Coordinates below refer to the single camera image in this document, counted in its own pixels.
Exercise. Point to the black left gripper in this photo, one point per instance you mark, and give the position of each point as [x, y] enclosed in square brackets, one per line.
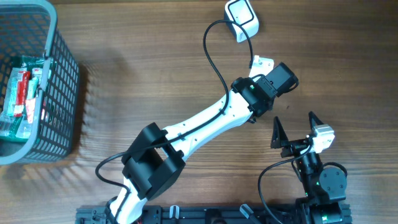
[270, 106]

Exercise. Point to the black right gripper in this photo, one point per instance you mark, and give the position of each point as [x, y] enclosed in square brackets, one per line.
[279, 139]

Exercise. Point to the red sachet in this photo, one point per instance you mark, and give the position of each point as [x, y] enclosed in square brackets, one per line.
[22, 89]

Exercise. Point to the green glove package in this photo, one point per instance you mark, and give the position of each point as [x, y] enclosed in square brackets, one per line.
[17, 129]

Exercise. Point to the orange tissue pack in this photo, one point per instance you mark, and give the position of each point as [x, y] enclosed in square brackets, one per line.
[30, 109]

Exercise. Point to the light green sachet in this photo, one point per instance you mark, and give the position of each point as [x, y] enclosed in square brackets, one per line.
[11, 92]

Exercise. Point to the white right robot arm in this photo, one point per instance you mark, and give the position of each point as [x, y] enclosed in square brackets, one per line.
[324, 183]

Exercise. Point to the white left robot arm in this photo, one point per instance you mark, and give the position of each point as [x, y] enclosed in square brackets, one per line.
[157, 156]

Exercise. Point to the white barcode scanner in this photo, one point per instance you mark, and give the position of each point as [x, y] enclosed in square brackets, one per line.
[241, 12]

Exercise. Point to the grey plastic basket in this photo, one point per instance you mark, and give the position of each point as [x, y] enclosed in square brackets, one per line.
[30, 28]

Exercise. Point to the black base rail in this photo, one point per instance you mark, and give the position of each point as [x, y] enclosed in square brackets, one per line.
[285, 213]

